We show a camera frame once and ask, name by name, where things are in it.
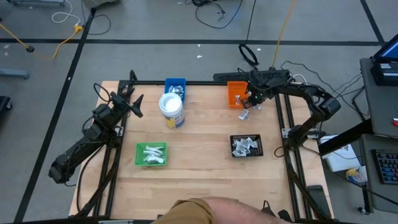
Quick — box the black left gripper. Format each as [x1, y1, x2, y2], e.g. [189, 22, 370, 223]
[110, 88, 145, 119]

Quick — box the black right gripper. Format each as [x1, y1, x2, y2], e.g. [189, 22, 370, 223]
[240, 79, 275, 110]

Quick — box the orange plastic basket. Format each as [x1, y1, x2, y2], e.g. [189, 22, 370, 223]
[227, 81, 250, 109]

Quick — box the Lysol wipes canister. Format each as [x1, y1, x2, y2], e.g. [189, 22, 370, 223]
[158, 92, 186, 129]

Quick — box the long black perforated box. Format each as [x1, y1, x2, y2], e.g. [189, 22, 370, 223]
[213, 69, 290, 83]

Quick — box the blue plastic basket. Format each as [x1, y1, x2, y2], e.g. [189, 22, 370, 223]
[164, 77, 187, 103]

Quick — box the black plastic basket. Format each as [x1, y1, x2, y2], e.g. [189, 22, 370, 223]
[229, 134, 264, 158]

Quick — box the green plastic basket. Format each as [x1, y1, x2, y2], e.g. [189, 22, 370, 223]
[134, 142, 168, 167]

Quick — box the person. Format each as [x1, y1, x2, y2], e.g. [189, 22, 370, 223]
[151, 197, 293, 224]

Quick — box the black flat pad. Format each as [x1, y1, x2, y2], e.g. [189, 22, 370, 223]
[307, 184, 332, 218]

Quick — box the grey table foot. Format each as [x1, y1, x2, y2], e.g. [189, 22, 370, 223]
[0, 68, 30, 80]

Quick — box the white yellow wipes canister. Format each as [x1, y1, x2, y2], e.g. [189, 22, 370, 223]
[345, 166, 369, 184]

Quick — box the grey desk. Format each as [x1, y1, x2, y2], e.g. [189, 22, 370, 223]
[359, 133, 398, 214]
[359, 57, 398, 139]

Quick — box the black caster wheel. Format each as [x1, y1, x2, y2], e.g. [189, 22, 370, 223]
[0, 95, 13, 113]

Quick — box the black laptop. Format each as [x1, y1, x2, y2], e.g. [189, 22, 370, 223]
[370, 40, 398, 86]

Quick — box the grey floor base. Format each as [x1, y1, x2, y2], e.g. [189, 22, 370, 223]
[6, 0, 66, 7]

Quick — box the black backlit keyboard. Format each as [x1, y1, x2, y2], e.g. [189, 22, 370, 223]
[370, 148, 398, 185]

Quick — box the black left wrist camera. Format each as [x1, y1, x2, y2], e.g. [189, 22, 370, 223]
[93, 104, 114, 121]

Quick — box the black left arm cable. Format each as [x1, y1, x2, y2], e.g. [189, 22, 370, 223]
[93, 82, 112, 103]

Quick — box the yellow hanging cable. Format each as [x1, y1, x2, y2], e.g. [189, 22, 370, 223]
[272, 0, 296, 70]

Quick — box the black hanging cable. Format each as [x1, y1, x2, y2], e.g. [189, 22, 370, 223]
[238, 0, 259, 71]

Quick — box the yellow floor cable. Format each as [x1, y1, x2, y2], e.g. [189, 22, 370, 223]
[0, 23, 85, 60]

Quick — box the black floor cable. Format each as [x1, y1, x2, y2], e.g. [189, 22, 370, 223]
[191, 0, 244, 30]

